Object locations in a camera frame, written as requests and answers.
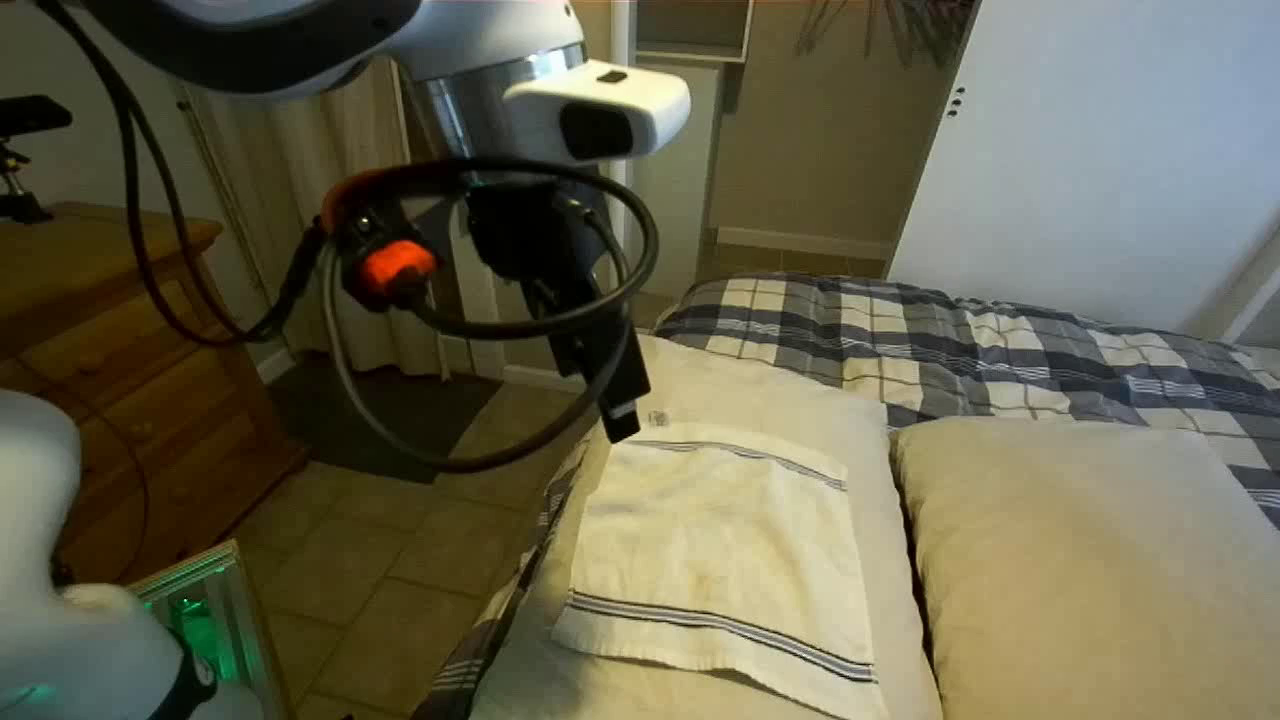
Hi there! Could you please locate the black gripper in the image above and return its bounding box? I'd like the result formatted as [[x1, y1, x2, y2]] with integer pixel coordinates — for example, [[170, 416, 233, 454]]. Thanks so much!
[[458, 174, 659, 447]]

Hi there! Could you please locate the white towel with stripes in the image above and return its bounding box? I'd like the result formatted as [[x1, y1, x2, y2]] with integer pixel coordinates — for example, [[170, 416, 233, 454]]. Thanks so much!
[[550, 426, 893, 720]]

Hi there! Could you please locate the beige pillow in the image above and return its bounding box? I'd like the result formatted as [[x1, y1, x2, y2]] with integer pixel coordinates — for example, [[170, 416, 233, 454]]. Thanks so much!
[[888, 416, 1280, 720], [465, 333, 947, 720]]

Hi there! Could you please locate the plaid covered bed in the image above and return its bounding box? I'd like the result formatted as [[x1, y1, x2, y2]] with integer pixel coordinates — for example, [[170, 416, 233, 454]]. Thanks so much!
[[651, 272, 1280, 531]]

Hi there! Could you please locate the beige curtain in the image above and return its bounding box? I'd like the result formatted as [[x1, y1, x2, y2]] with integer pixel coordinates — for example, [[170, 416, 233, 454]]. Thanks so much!
[[176, 55, 514, 383]]

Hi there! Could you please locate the wooden dresser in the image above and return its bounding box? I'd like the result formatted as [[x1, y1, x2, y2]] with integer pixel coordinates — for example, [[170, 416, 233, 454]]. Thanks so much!
[[0, 198, 313, 591]]

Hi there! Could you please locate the white closet door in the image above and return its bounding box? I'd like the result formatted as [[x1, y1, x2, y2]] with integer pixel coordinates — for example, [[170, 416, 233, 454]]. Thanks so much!
[[883, 0, 1280, 335]]

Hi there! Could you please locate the black tripod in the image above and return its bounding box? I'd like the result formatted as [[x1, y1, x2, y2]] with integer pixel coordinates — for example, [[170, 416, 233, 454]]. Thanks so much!
[[0, 93, 77, 229]]

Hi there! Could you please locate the orange cable clip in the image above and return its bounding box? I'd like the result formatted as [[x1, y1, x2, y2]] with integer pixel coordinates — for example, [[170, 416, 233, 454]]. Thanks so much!
[[346, 237, 444, 314]]

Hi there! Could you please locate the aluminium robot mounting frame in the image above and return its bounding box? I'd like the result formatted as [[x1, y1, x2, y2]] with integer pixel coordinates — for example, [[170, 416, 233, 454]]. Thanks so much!
[[133, 536, 290, 720]]

